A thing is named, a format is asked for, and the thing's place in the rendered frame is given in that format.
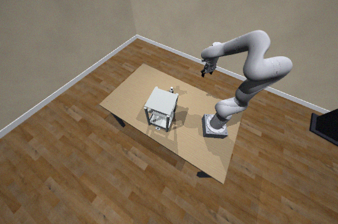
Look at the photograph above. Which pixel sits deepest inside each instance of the grey shelving unit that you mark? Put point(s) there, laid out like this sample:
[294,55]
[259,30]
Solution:
[162,105]

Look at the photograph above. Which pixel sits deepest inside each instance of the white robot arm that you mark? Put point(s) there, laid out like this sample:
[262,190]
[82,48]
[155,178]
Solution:
[259,72]

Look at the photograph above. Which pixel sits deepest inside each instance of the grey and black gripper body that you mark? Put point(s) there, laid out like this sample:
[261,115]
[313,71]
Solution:
[209,67]

